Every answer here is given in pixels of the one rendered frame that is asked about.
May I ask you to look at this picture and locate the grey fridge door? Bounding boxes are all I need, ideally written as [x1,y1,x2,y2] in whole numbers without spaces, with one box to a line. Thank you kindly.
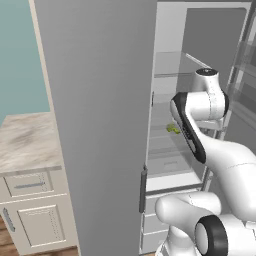
[33,0,158,256]

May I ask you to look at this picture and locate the glass fridge shelf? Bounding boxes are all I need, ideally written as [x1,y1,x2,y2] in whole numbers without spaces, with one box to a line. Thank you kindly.
[149,99,183,138]
[153,50,214,80]
[146,134,205,181]

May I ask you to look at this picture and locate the white fridge drawer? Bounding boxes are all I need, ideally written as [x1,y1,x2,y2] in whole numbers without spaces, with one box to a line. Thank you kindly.
[139,190,205,256]

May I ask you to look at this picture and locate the cream cupboard drawer front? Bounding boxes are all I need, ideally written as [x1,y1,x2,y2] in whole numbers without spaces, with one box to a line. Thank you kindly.
[1,169,55,200]

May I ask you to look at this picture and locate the fridge door with shelves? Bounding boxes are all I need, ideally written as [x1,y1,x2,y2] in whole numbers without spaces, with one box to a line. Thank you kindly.
[199,0,256,193]

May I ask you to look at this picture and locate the grey fridge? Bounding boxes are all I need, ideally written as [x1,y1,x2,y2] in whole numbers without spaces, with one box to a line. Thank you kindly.
[138,0,256,256]

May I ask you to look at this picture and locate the green food item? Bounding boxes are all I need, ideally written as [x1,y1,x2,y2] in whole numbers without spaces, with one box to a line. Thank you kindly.
[166,122,181,135]

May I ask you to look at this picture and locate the cream tall side panel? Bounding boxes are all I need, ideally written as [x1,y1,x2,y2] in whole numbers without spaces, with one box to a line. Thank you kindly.
[27,0,82,256]

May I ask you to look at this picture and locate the cream cupboard door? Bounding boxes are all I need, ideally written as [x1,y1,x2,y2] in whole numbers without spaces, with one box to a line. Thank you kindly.
[0,194,80,256]

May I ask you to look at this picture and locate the grey drawer handle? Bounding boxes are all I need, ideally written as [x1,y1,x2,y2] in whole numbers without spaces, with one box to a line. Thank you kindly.
[13,181,47,190]

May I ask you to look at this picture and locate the grey cupboard door handle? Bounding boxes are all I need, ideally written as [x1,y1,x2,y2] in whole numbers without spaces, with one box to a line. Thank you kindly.
[2,206,17,233]

